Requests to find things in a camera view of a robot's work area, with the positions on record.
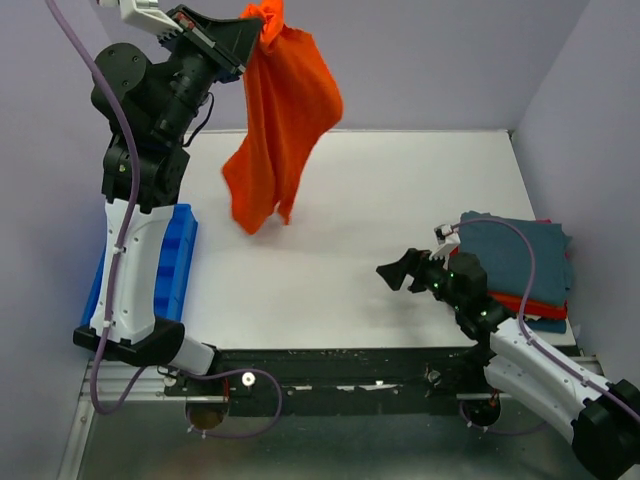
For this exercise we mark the blue plastic bin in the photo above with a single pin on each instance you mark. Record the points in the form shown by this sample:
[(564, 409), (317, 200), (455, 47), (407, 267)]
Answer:
[(174, 263)]

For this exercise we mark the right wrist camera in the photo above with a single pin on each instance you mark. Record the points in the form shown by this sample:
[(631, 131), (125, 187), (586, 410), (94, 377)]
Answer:
[(448, 240)]

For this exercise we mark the black mounting base rail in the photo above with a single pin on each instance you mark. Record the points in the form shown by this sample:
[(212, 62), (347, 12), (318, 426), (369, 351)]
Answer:
[(347, 382)]

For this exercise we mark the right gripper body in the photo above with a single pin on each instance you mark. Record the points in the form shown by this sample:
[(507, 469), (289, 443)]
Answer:
[(433, 276)]

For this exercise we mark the folded teal t shirt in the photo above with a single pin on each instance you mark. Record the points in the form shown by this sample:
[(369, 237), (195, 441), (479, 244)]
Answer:
[(505, 249)]

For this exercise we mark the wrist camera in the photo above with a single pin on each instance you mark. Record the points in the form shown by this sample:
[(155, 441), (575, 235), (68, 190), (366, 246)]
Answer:
[(448, 240), (144, 15)]

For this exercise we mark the orange t shirt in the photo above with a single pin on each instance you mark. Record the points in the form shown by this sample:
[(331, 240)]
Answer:
[(292, 99)]

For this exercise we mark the aluminium frame rail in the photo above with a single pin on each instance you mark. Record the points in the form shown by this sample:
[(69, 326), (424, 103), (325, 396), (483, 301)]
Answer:
[(89, 404)]

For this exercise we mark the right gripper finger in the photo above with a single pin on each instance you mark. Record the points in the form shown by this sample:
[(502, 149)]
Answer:
[(412, 258), (393, 274)]

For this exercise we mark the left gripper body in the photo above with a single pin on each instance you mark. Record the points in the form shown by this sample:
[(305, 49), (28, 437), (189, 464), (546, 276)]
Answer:
[(215, 64)]

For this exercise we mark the folded red t shirt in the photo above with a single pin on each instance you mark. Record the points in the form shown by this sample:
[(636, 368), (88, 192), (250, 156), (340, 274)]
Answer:
[(532, 307)]

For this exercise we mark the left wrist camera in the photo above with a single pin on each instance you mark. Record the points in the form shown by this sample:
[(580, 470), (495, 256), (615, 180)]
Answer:
[(144, 15)]

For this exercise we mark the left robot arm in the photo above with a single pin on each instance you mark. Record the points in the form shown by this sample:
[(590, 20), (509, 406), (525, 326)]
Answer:
[(150, 107)]

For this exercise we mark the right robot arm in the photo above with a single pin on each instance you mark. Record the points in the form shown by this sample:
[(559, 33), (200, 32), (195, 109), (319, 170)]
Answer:
[(597, 417)]

